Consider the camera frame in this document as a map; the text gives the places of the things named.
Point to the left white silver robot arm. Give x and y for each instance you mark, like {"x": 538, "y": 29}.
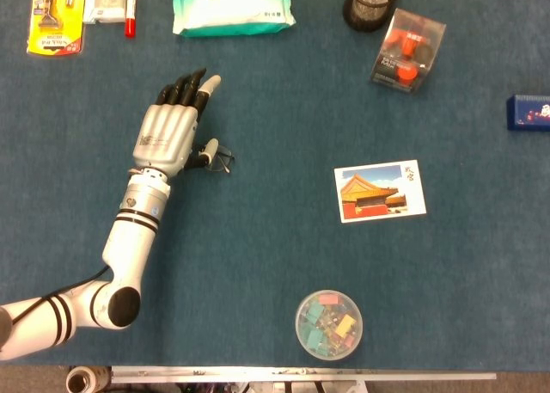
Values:
{"x": 129, "y": 238}

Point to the pink binder clip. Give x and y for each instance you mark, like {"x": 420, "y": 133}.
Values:
{"x": 328, "y": 299}

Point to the yellow binder clip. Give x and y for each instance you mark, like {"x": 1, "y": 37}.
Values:
{"x": 345, "y": 326}

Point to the small green white packet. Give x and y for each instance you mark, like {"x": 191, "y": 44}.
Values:
{"x": 105, "y": 6}

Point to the teal binder clip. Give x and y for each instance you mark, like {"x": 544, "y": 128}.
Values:
{"x": 316, "y": 340}
{"x": 315, "y": 313}

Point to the thin-framed eyeglasses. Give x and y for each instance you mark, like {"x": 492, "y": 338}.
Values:
{"x": 221, "y": 163}

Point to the dark blue printed box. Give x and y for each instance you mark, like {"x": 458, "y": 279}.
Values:
{"x": 528, "y": 113}

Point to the aluminium rail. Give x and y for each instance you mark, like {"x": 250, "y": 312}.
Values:
{"x": 301, "y": 373}

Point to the black mesh pen holder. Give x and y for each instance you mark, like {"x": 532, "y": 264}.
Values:
{"x": 365, "y": 14}

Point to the clear round tub of clips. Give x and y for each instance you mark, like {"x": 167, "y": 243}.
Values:
{"x": 328, "y": 324}

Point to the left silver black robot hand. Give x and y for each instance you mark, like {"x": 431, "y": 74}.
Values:
{"x": 165, "y": 135}

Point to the palace photo postcard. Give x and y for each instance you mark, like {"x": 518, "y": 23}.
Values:
{"x": 378, "y": 195}

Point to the teal felt table cloth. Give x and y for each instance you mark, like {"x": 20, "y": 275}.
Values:
{"x": 258, "y": 238}

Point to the green white wet wipes pack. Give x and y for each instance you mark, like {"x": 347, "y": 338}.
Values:
{"x": 227, "y": 10}

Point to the yellow razor blister pack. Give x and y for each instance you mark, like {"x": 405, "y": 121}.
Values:
{"x": 56, "y": 40}

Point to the white marker with red cap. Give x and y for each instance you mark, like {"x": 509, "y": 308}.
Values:
{"x": 131, "y": 23}

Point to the clear box of red black cups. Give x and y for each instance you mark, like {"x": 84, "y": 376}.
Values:
{"x": 404, "y": 66}

